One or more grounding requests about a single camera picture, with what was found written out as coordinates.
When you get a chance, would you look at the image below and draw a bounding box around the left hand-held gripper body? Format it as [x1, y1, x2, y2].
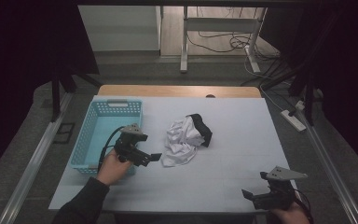
[115, 123, 148, 163]

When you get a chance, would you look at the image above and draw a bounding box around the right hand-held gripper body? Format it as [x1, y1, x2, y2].
[259, 165, 309, 211]

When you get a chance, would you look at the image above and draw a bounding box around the light blue plastic basket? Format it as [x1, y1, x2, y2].
[69, 98, 144, 175]

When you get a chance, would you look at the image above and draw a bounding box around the white garment with black trim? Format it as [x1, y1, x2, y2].
[160, 113, 213, 168]

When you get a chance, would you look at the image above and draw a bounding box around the person's right hand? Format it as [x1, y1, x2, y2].
[271, 202, 310, 224]

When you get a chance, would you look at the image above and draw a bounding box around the person's left hand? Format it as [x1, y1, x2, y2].
[96, 148, 135, 187]

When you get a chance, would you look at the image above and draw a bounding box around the white table mat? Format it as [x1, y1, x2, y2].
[48, 95, 297, 214]

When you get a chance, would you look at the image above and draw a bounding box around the wooden table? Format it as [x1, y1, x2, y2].
[97, 84, 262, 99]

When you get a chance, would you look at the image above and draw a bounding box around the white power strip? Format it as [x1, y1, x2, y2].
[280, 109, 308, 133]

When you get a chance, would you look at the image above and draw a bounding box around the black metal stand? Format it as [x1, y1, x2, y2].
[49, 66, 102, 123]
[260, 55, 324, 127]

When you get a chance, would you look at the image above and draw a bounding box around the white cabinet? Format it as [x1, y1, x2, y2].
[77, 5, 164, 52]

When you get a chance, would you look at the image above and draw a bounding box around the black curtain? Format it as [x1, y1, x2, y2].
[265, 6, 358, 178]
[0, 0, 100, 183]

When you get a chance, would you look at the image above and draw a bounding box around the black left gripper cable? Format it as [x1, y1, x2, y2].
[97, 125, 126, 172]

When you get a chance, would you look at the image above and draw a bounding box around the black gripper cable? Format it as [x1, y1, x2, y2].
[97, 125, 126, 172]
[293, 189, 315, 224]

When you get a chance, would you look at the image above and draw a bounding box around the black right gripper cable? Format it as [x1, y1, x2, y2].
[293, 189, 315, 224]

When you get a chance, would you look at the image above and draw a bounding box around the aluminium rail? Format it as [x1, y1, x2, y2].
[0, 92, 74, 224]
[296, 108, 358, 224]

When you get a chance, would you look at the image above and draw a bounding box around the black floor bracket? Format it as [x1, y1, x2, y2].
[53, 122, 76, 145]

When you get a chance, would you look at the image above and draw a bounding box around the white floor cable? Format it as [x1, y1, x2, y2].
[243, 46, 295, 111]

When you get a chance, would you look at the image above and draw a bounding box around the black floor cable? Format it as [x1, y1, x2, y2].
[186, 29, 257, 54]

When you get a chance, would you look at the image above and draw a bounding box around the white desk frame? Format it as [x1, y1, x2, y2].
[180, 6, 269, 75]

